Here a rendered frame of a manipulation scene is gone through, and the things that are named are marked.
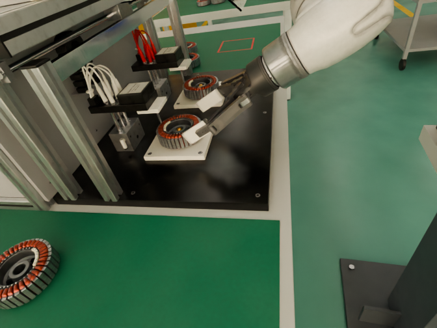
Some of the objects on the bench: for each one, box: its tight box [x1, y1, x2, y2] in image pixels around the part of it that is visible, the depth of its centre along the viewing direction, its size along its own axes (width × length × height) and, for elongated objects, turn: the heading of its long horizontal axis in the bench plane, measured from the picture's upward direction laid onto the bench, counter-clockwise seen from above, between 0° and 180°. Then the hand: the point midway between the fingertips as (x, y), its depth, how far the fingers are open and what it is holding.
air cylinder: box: [154, 78, 171, 100], centre depth 87 cm, size 5×8×6 cm
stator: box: [156, 114, 201, 150], centre depth 66 cm, size 11×11×4 cm
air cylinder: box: [109, 118, 145, 152], centre depth 70 cm, size 5×8×6 cm
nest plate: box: [174, 81, 227, 109], centre depth 85 cm, size 15×15×1 cm
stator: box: [183, 75, 219, 100], centre depth 84 cm, size 11×11×4 cm
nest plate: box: [144, 133, 213, 161], centre depth 68 cm, size 15×15×1 cm
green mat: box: [143, 23, 280, 75], centre depth 131 cm, size 94×61×1 cm, turn 91°
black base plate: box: [53, 68, 274, 212], centre depth 78 cm, size 47×64×2 cm
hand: (196, 120), depth 63 cm, fingers open, 13 cm apart
